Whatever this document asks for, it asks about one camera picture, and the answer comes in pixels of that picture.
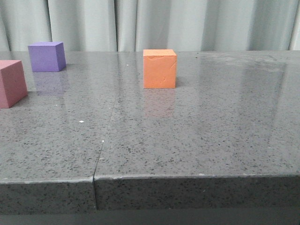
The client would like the orange foam cube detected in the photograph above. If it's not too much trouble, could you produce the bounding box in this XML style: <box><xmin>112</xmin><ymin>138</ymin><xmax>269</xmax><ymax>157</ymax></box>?
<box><xmin>143</xmin><ymin>49</ymin><xmax>177</xmax><ymax>89</ymax></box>

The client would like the grey curtain backdrop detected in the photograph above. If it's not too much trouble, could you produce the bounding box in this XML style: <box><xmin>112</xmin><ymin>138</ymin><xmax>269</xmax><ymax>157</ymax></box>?
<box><xmin>0</xmin><ymin>0</ymin><xmax>300</xmax><ymax>52</ymax></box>

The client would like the purple foam cube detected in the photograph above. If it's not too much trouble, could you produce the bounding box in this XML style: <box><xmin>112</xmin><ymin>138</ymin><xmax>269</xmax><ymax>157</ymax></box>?
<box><xmin>28</xmin><ymin>42</ymin><xmax>66</xmax><ymax>72</ymax></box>

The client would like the pink foam cube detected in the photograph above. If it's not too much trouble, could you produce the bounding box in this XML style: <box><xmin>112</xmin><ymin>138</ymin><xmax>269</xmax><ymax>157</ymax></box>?
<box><xmin>0</xmin><ymin>60</ymin><xmax>27</xmax><ymax>109</ymax></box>

